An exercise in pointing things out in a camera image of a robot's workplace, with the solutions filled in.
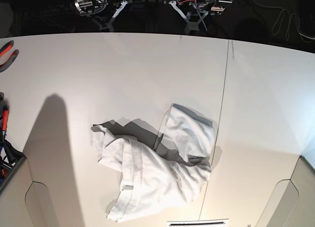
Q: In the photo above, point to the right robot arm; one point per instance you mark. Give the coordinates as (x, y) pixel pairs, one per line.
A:
(102, 12)

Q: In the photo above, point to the white t-shirt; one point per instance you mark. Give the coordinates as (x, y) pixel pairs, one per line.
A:
(169, 174)

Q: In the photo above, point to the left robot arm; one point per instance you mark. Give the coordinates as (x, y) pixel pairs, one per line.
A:
(194, 12)

